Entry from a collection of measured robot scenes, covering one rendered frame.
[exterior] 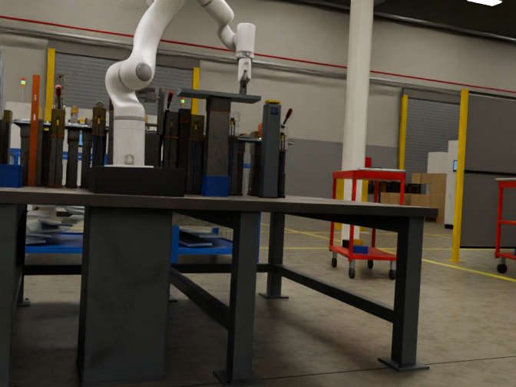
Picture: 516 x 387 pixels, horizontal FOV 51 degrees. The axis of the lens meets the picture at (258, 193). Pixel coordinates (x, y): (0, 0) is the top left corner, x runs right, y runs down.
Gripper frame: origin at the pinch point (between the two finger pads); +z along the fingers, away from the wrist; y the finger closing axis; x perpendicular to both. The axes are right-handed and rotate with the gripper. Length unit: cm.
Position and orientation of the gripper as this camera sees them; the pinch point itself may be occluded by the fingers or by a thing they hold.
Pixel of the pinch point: (243, 92)
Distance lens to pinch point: 259.6
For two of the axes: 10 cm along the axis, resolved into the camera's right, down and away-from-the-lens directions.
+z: -0.5, 10.0, 0.1
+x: -9.9, -0.5, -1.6
